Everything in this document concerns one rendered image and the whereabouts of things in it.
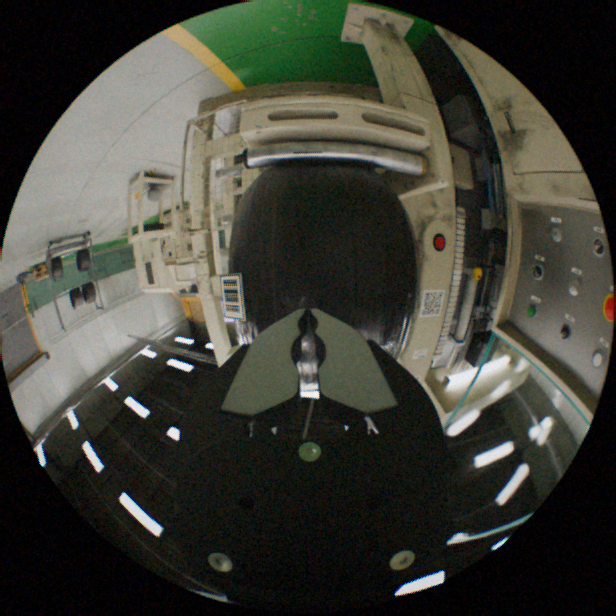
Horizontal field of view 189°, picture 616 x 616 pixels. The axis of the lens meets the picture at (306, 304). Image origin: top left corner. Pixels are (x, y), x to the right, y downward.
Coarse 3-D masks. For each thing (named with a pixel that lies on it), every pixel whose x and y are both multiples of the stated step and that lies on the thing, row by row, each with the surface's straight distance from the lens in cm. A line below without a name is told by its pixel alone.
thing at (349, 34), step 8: (352, 8) 112; (360, 8) 113; (368, 8) 113; (376, 8) 115; (352, 16) 115; (360, 16) 115; (368, 16) 115; (376, 16) 116; (392, 16) 117; (400, 16) 117; (344, 24) 117; (360, 24) 117; (400, 24) 119; (408, 24) 120; (344, 32) 119; (352, 32) 119; (400, 32) 122; (344, 40) 122; (352, 40) 122; (360, 40) 123
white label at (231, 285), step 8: (224, 280) 25; (232, 280) 24; (240, 280) 23; (224, 288) 26; (232, 288) 24; (240, 288) 23; (224, 296) 26; (232, 296) 25; (240, 296) 24; (224, 304) 26; (232, 304) 25; (240, 304) 24; (224, 312) 27; (232, 312) 25; (240, 312) 24
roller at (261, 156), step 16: (272, 144) 37; (288, 144) 36; (304, 144) 36; (320, 144) 36; (336, 144) 37; (352, 144) 38; (256, 160) 36; (272, 160) 36; (288, 160) 36; (304, 160) 36; (320, 160) 36; (336, 160) 36; (352, 160) 37; (368, 160) 37; (384, 160) 38; (400, 160) 40; (416, 160) 42
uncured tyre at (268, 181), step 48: (288, 192) 26; (336, 192) 26; (384, 192) 29; (240, 240) 25; (288, 240) 22; (336, 240) 22; (384, 240) 24; (288, 288) 21; (336, 288) 21; (384, 288) 23; (240, 336) 29; (384, 336) 26
